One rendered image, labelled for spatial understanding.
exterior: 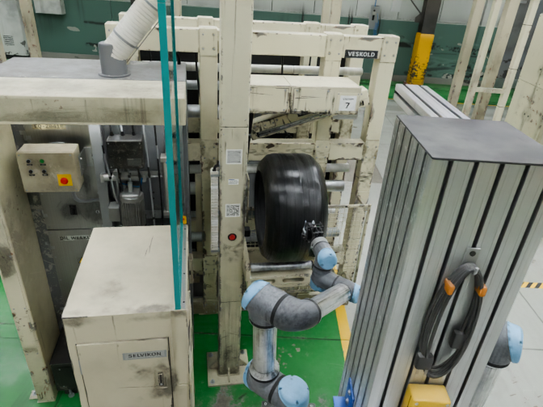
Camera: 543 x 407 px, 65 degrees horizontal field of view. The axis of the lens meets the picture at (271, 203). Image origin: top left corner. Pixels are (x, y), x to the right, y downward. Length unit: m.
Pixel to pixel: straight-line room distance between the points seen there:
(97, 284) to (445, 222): 1.22
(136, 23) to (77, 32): 9.92
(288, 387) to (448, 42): 10.80
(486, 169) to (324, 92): 1.55
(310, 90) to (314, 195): 0.56
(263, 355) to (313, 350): 1.54
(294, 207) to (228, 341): 1.06
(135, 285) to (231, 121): 0.83
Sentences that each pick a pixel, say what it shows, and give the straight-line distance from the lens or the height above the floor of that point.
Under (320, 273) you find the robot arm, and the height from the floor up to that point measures 1.23.
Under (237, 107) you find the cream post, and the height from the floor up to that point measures 1.74.
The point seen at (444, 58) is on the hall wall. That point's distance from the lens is 11.97.
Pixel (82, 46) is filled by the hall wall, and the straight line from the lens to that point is 12.08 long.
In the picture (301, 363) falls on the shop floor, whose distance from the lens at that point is 3.06.
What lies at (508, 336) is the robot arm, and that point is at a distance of 1.56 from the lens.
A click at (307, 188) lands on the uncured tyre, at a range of 2.04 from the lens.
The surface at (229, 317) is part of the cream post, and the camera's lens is 2.59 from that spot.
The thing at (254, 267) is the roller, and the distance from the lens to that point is 2.28.
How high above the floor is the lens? 2.29
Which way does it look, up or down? 29 degrees down
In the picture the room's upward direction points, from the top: 4 degrees clockwise
